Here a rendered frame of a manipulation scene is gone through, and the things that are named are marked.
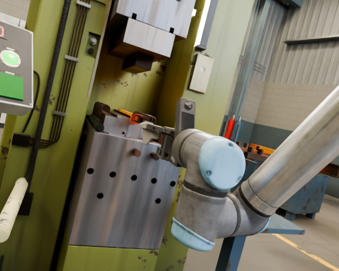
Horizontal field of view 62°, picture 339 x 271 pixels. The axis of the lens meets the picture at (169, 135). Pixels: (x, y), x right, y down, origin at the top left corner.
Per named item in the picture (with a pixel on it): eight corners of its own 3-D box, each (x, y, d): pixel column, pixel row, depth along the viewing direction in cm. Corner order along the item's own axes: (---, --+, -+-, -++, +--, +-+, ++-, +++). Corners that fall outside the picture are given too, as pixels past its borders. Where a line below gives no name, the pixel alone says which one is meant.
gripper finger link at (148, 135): (128, 140, 79) (154, 148, 74) (133, 119, 79) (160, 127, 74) (135, 140, 82) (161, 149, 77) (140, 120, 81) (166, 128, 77)
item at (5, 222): (8, 245, 76) (12, 227, 76) (-14, 244, 74) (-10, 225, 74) (28, 190, 117) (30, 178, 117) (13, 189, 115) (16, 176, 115)
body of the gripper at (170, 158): (153, 154, 76) (169, 165, 65) (161, 123, 75) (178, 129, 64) (178, 158, 79) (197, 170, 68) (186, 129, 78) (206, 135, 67)
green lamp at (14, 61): (16, 67, 86) (19, 53, 86) (-1, 63, 84) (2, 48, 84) (18, 68, 89) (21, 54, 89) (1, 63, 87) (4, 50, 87)
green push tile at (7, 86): (23, 99, 85) (24, 77, 87) (-4, 94, 80) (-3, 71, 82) (21, 101, 86) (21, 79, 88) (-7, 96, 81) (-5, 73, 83)
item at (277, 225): (304, 235, 111) (305, 230, 111) (224, 231, 93) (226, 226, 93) (252, 205, 137) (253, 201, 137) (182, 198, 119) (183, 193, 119)
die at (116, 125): (149, 141, 118) (154, 121, 118) (101, 130, 111) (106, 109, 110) (128, 128, 157) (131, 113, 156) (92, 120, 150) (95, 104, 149)
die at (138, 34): (169, 57, 116) (175, 34, 115) (122, 41, 108) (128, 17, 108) (143, 65, 155) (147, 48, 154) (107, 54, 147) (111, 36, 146)
